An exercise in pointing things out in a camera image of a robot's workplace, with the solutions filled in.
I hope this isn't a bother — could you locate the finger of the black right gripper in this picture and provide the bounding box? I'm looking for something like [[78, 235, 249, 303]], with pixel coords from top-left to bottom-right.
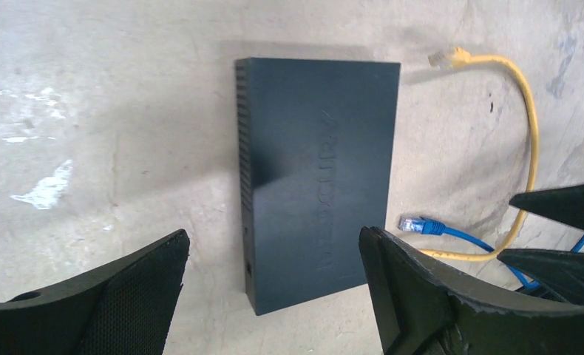
[[509, 184, 584, 230], [497, 249, 584, 305]]

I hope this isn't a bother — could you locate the yellow ethernet cable lower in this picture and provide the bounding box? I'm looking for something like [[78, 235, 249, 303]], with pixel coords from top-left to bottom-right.
[[419, 47, 541, 263]]

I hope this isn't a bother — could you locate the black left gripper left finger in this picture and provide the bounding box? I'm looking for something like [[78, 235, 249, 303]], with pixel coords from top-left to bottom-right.
[[0, 229, 190, 354]]

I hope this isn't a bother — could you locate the black network switch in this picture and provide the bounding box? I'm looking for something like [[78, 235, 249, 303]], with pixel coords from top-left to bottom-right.
[[234, 57, 401, 316]]

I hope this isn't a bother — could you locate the blue ethernet cable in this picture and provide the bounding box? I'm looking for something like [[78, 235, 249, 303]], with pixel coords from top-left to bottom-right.
[[397, 215, 584, 291]]

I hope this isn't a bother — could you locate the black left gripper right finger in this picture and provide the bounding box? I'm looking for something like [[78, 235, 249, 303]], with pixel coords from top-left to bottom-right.
[[359, 227, 584, 354]]

